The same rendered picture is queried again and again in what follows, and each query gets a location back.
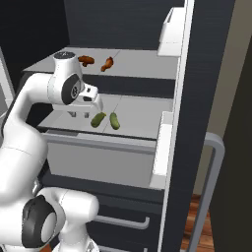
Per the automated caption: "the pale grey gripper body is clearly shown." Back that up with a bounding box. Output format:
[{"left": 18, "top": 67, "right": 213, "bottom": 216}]
[{"left": 52, "top": 95, "right": 104, "bottom": 114}]

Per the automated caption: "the green cucumber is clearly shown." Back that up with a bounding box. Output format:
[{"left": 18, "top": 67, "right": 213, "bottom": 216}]
[
  {"left": 108, "top": 111, "right": 121, "bottom": 131},
  {"left": 90, "top": 111, "right": 107, "bottom": 129}
]

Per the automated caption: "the brown chicken drumstick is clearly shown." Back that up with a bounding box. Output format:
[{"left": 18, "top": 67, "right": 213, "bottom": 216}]
[
  {"left": 99, "top": 56, "right": 115, "bottom": 73},
  {"left": 78, "top": 55, "right": 95, "bottom": 68}
]

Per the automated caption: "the grey fridge crisper drawer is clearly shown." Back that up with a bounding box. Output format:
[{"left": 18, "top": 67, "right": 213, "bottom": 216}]
[{"left": 42, "top": 129, "right": 158, "bottom": 190}]

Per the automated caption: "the grey fridge shelf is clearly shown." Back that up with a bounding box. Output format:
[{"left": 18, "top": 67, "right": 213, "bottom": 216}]
[
  {"left": 22, "top": 45, "right": 181, "bottom": 82},
  {"left": 36, "top": 93, "right": 174, "bottom": 141}
]

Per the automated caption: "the white door bin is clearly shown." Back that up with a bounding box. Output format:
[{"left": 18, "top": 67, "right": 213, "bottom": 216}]
[
  {"left": 157, "top": 6, "right": 187, "bottom": 59},
  {"left": 149, "top": 110, "right": 174, "bottom": 191}
]

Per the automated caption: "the dark freezer drawer front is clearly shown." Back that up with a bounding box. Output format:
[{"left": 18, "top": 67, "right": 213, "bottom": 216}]
[{"left": 86, "top": 193, "right": 165, "bottom": 252}]

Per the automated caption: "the dark fridge door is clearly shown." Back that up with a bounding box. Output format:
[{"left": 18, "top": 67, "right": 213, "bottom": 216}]
[{"left": 157, "top": 0, "right": 238, "bottom": 252}]

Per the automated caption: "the dark cabinet panel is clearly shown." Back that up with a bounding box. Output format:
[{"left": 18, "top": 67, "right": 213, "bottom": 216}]
[{"left": 208, "top": 38, "right": 252, "bottom": 252}]

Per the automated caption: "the grey freezer drawer handle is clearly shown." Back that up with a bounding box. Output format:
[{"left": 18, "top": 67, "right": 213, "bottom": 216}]
[
  {"left": 97, "top": 244, "right": 150, "bottom": 252},
  {"left": 94, "top": 214, "right": 151, "bottom": 231}
]

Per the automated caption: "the grey fridge door handle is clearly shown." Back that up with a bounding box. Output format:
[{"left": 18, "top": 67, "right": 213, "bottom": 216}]
[{"left": 187, "top": 132, "right": 226, "bottom": 252}]

